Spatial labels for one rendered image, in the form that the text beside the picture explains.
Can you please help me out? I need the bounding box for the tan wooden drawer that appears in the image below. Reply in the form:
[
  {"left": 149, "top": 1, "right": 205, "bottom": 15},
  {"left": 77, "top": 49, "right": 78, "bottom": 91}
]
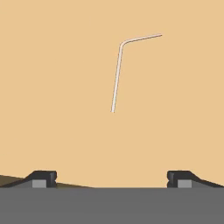
[{"left": 0, "top": 0, "right": 224, "bottom": 189}]

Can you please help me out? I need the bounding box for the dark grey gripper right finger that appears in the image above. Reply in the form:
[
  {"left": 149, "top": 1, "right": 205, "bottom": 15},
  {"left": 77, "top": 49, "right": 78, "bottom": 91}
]
[{"left": 166, "top": 170, "right": 224, "bottom": 189}]

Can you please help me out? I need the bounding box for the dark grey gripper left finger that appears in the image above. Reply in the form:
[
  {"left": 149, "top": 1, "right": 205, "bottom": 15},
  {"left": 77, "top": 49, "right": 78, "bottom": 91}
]
[{"left": 0, "top": 170, "right": 58, "bottom": 189}]

